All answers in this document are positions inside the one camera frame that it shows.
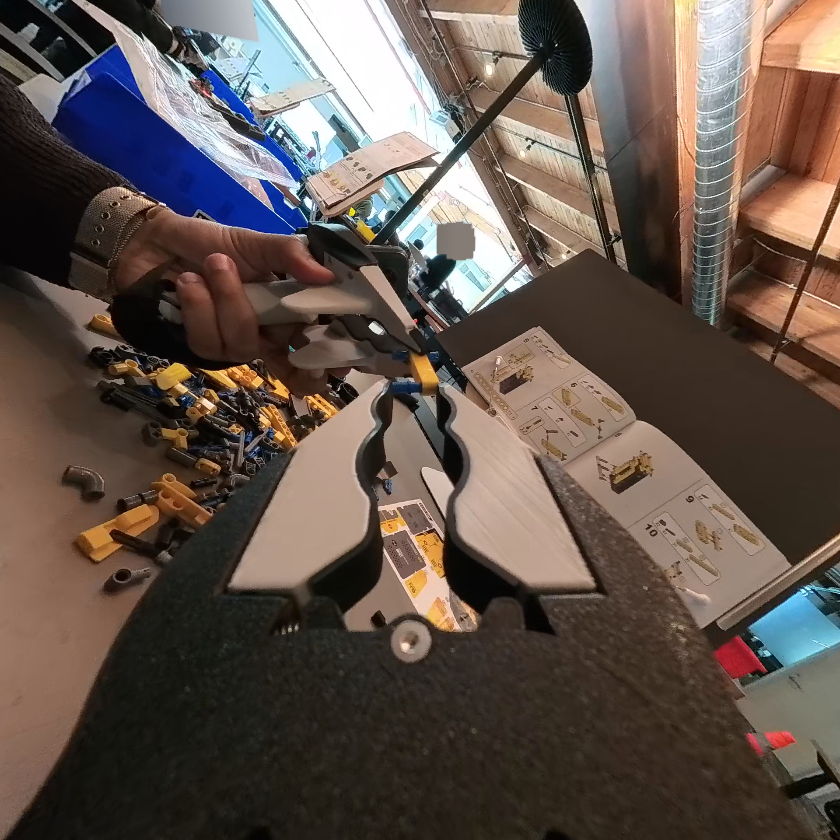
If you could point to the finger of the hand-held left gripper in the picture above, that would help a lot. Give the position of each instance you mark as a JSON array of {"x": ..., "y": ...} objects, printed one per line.
[
  {"x": 334, "y": 348},
  {"x": 384, "y": 298}
]

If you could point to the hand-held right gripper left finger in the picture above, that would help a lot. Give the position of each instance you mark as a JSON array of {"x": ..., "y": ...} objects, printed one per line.
[{"x": 308, "y": 518}]

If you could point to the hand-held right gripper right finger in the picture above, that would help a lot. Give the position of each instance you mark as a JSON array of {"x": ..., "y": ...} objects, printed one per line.
[{"x": 518, "y": 518}]

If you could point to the yellow toy beam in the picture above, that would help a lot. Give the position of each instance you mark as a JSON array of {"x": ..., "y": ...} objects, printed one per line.
[{"x": 423, "y": 371}]

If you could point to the pile of toy building pieces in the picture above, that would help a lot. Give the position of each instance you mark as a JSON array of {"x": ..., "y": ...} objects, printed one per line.
[{"x": 216, "y": 407}]

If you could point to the person's left forearm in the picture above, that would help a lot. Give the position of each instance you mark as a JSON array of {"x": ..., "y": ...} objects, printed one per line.
[{"x": 39, "y": 170}]

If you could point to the person's left hand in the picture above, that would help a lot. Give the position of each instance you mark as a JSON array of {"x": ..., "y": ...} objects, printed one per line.
[{"x": 216, "y": 249}]

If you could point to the white book stand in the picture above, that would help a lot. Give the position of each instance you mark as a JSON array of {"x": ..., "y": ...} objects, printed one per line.
[{"x": 436, "y": 489}]

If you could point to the instruction booklet on stand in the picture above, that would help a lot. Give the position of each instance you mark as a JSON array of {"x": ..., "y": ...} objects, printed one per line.
[{"x": 374, "y": 164}]

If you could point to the yellow grey sticker sheet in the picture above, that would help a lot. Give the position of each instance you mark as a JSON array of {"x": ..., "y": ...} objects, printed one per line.
[{"x": 407, "y": 544}]

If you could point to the open instruction booklet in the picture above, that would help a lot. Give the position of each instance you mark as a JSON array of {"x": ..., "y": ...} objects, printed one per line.
[{"x": 656, "y": 472}]

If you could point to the black pole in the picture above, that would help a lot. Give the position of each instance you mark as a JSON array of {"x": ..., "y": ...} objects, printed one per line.
[{"x": 459, "y": 148}]

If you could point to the clear plastic bags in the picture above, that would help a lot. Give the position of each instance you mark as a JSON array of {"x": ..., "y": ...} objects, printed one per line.
[{"x": 197, "y": 111}]

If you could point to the black backing board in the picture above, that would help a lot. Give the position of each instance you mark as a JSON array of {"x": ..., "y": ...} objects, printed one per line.
[{"x": 656, "y": 341}]

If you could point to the blue plastic bin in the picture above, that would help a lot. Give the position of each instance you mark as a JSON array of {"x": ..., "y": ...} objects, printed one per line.
[{"x": 131, "y": 144}]

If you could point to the black ribbed disc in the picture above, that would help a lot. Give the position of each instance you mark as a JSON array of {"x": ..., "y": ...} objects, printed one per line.
[{"x": 554, "y": 39}]

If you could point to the silver duct pipe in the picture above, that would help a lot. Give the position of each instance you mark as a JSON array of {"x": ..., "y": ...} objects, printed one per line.
[{"x": 728, "y": 164}]

